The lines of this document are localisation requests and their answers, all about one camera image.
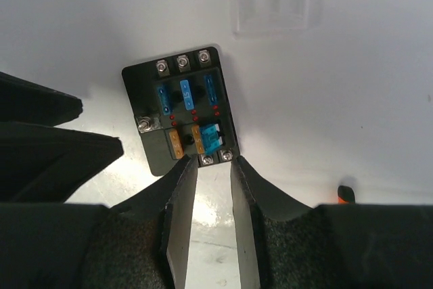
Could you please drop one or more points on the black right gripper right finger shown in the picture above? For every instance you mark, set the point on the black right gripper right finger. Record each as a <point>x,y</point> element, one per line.
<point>283,243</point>

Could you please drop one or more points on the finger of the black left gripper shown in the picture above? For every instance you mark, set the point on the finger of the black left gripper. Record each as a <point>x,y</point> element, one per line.
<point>26,102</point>
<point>48,164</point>

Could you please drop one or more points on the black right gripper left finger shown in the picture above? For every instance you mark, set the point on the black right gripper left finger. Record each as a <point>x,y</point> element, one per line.
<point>142,242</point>

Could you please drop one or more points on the orange blade fuse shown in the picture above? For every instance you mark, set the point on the orange blade fuse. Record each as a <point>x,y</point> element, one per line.
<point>195,129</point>
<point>176,144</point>

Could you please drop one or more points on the small blue fuse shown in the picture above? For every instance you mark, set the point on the small blue fuse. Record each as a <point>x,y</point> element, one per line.
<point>211,138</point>

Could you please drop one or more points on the black fuse box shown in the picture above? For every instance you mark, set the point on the black fuse box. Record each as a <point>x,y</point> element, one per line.
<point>140,82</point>

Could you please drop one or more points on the dark blue blade fuse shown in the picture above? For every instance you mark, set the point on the dark blue blade fuse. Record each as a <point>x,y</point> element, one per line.
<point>187,94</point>

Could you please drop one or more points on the light blue blade fuse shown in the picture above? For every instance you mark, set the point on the light blue blade fuse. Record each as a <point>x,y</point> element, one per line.
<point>211,89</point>

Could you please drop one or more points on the blue blade fuse in box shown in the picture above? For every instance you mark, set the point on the blue blade fuse in box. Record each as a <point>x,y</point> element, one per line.
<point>163,96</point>

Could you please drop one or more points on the orange handled needle-nose pliers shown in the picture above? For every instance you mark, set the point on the orange handled needle-nose pliers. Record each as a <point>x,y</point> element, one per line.
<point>346,195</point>

